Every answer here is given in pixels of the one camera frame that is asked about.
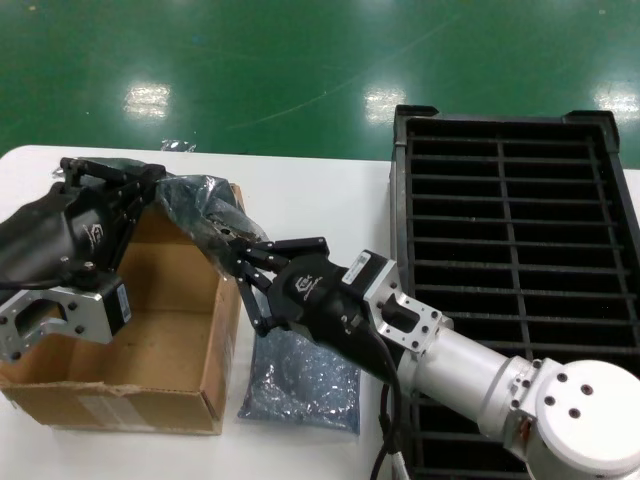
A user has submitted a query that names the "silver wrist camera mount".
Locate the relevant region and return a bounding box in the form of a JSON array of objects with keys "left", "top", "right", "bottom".
[
  {"left": 343, "top": 249, "right": 455, "bottom": 355},
  {"left": 0, "top": 265, "right": 132, "bottom": 362}
]

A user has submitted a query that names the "black left wrist camera cable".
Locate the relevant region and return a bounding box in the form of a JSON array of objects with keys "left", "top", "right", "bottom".
[{"left": 0, "top": 277, "right": 69, "bottom": 292}]

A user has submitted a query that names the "brown cardboard box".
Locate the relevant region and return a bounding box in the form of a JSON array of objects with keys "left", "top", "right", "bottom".
[{"left": 0, "top": 182, "right": 247, "bottom": 437}]

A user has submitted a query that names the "graphics card with metal bracket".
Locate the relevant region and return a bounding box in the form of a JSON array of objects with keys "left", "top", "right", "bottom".
[{"left": 199, "top": 207, "right": 261, "bottom": 256}]

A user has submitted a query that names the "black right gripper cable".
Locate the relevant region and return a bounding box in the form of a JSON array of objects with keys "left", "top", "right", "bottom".
[{"left": 368, "top": 344, "right": 407, "bottom": 480}]

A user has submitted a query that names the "black slotted plastic container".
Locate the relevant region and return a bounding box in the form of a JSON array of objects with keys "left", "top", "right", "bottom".
[{"left": 387, "top": 103, "right": 640, "bottom": 480}]

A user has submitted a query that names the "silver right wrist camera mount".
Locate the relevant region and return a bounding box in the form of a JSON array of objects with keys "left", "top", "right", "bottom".
[{"left": 343, "top": 249, "right": 455, "bottom": 355}]

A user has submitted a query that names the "clear antistatic plastic bag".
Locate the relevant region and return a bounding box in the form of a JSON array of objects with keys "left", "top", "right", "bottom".
[{"left": 154, "top": 172, "right": 274, "bottom": 281}]

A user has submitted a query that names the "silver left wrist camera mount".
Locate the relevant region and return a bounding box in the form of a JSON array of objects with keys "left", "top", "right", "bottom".
[{"left": 0, "top": 265, "right": 132, "bottom": 362}]

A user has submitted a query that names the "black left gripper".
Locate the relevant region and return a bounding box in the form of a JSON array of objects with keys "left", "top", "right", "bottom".
[{"left": 0, "top": 157, "right": 166, "bottom": 287}]

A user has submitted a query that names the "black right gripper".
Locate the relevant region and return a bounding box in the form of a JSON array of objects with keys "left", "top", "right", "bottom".
[{"left": 232, "top": 235, "right": 396, "bottom": 384}]

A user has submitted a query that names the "flat empty antistatic bag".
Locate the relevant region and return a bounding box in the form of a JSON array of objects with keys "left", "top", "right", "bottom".
[{"left": 234, "top": 327, "right": 362, "bottom": 439}]

